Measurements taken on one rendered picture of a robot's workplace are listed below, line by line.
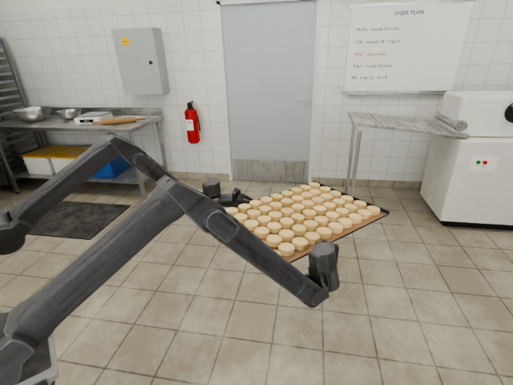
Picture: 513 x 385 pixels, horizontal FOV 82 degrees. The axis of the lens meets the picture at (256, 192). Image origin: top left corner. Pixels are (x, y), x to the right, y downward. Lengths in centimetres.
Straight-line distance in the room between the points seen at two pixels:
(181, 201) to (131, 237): 10
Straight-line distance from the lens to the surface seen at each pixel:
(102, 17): 438
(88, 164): 95
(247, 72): 372
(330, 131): 372
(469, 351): 227
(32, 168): 473
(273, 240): 95
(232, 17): 376
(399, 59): 370
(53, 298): 57
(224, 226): 55
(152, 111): 410
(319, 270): 80
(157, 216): 53
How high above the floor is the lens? 157
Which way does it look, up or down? 25 degrees down
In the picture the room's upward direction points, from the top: 2 degrees counter-clockwise
